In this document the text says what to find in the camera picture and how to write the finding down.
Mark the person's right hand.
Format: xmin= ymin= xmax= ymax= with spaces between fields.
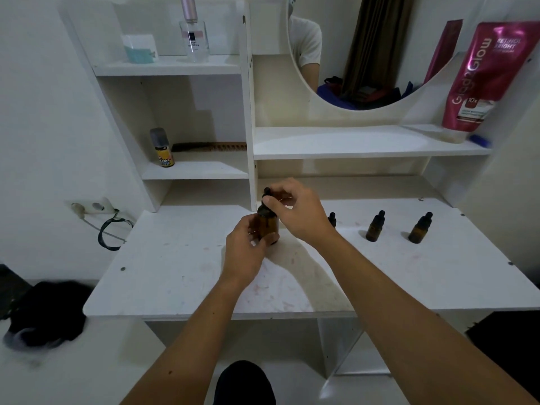
xmin=262 ymin=177 xmax=340 ymax=249

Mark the white plug with cord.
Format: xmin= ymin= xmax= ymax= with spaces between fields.
xmin=71 ymin=202 xmax=127 ymax=243

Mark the large amber glass bottle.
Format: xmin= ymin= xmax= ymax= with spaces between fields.
xmin=257 ymin=210 xmax=280 ymax=245

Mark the person's left forearm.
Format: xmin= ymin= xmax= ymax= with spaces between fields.
xmin=120 ymin=278 xmax=254 ymax=405

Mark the clear perfume bottle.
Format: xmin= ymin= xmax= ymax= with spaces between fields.
xmin=178 ymin=0 xmax=211 ymax=64

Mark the white vanity shelf unit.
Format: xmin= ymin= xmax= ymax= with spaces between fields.
xmin=58 ymin=0 xmax=540 ymax=380

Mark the round mirror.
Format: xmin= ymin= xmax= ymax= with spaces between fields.
xmin=286 ymin=0 xmax=490 ymax=111

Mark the person's left hand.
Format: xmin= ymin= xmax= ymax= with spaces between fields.
xmin=220 ymin=214 xmax=280 ymax=290

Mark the brown comb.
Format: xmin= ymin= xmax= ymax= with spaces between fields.
xmin=170 ymin=142 xmax=248 ymax=153

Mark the white wall socket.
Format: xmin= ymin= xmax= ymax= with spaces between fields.
xmin=69 ymin=197 xmax=117 ymax=215

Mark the person's left leg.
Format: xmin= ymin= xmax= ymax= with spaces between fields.
xmin=213 ymin=360 xmax=277 ymax=405

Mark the white and teal box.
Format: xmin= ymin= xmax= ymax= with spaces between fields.
xmin=121 ymin=34 xmax=159 ymax=65

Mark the coiled black cable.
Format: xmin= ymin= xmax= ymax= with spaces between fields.
xmin=97 ymin=209 xmax=135 ymax=252

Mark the yellow spray can grey cap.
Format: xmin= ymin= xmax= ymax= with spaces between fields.
xmin=150 ymin=127 xmax=176 ymax=168

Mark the person's right forearm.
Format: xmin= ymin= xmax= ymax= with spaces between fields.
xmin=316 ymin=231 xmax=540 ymax=405

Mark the pink lotion tube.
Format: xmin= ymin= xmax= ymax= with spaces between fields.
xmin=442 ymin=20 xmax=540 ymax=144

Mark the black dropper with glass pipette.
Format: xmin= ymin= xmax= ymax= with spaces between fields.
xmin=257 ymin=187 xmax=277 ymax=218

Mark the black cloth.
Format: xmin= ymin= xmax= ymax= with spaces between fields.
xmin=0 ymin=280 xmax=92 ymax=350

